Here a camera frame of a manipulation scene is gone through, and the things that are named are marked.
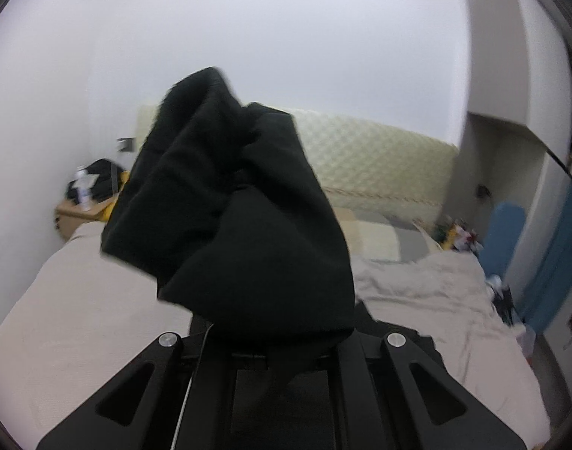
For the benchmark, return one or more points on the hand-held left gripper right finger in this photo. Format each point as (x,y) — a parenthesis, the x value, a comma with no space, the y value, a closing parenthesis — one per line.
(357,386)

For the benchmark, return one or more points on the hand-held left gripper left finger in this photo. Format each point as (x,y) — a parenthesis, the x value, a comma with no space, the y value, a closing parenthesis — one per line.
(215,393)

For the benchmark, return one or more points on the black garment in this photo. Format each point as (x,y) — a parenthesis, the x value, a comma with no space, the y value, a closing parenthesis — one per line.
(248,225)

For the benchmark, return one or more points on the plaid grey beige pillow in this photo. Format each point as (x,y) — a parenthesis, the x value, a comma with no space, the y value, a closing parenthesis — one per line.
(379,239)

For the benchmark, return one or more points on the bed with beige sheet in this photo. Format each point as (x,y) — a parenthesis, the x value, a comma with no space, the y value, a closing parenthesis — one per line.
(79,314)

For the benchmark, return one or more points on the clutter beside bed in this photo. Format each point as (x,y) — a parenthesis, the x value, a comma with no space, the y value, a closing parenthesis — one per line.
(508,304)

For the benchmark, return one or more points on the pile of colourful small clutter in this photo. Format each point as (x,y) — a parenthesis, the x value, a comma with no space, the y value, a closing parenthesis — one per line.
(457,236)

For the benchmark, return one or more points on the yellow cloth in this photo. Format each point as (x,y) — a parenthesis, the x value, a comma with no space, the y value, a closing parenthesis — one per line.
(108,211)

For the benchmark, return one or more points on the cream quilted headboard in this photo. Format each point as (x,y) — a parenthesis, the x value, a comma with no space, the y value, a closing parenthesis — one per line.
(384,164)

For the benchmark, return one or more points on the wooden nightstand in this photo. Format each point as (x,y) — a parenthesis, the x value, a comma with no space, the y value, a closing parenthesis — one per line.
(72,219)

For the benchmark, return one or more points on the clear plastic bottle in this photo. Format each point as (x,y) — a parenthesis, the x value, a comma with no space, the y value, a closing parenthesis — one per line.
(84,194)

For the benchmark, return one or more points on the blue hanging cloth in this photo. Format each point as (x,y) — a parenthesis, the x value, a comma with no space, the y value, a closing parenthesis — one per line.
(555,253)

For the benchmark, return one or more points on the black bag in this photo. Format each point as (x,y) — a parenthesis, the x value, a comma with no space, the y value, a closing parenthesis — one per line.
(103,178)

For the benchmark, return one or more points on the dark wall switch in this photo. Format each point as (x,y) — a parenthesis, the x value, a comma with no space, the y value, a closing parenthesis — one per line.
(126,144)

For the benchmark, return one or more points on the white wall cabinet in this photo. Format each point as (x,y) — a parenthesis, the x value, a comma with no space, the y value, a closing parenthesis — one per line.
(497,56)

